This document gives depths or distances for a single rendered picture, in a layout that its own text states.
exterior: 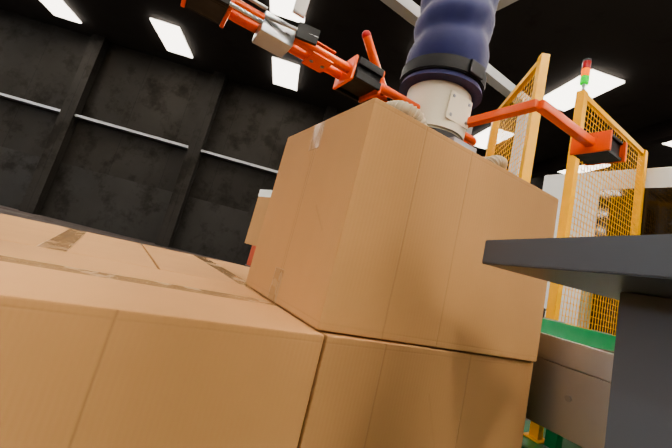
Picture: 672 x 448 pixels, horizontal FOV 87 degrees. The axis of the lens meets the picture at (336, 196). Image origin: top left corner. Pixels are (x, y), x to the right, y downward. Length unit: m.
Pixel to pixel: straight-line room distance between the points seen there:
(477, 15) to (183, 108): 9.39
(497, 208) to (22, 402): 0.81
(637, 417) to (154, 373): 0.56
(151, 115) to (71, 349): 9.85
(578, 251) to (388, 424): 0.43
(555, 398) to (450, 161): 0.64
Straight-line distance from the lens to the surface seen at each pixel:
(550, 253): 0.52
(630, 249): 0.44
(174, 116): 10.11
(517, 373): 0.99
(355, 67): 0.83
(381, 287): 0.63
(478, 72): 0.98
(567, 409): 1.09
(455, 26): 1.04
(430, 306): 0.72
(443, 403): 0.81
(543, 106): 0.87
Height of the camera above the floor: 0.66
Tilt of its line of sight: 10 degrees up
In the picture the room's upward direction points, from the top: 14 degrees clockwise
